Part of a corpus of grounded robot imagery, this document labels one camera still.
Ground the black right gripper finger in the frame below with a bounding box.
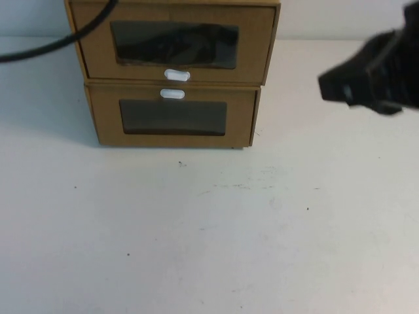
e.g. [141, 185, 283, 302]
[318, 63, 365, 90]
[319, 82, 354, 103]

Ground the black cable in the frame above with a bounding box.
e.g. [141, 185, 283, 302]
[0, 0, 119, 65]

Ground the white plastic drawer handle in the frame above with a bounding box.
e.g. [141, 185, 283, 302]
[159, 88, 186, 99]
[164, 68, 191, 82]

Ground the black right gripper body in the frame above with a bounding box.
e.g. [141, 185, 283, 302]
[346, 28, 409, 117]

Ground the cardboard drawer with window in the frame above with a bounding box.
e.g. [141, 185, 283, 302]
[85, 83, 258, 148]
[69, 3, 278, 83]

